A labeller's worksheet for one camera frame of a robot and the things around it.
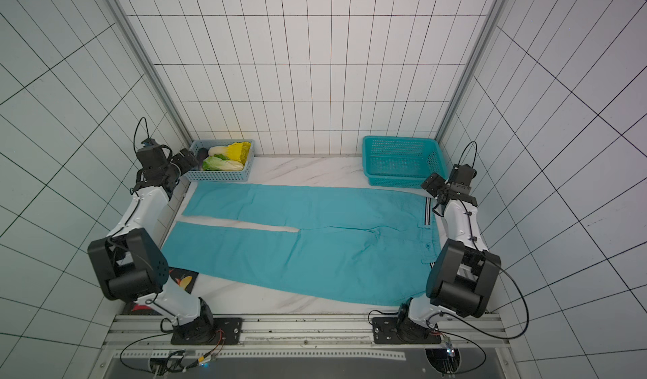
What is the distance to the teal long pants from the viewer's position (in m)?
0.84

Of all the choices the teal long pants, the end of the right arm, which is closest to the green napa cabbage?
the teal long pants

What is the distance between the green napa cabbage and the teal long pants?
2.9 inches

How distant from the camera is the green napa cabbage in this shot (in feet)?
3.56

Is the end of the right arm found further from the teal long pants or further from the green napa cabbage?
the green napa cabbage
